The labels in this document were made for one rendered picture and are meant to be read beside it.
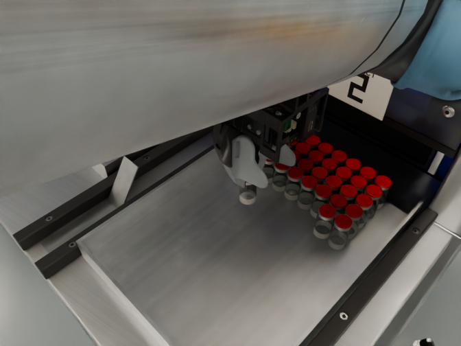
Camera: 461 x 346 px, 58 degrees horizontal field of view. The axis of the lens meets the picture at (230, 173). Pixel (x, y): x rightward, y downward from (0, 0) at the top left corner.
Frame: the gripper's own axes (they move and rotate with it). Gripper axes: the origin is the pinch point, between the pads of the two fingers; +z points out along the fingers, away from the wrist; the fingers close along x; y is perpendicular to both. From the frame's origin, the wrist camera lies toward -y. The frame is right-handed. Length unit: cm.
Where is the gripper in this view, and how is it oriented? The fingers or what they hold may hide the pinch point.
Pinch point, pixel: (245, 170)
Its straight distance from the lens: 51.2
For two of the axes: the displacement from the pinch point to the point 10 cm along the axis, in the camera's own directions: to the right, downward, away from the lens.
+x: 7.1, -5.1, 4.9
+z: 0.0, 6.9, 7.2
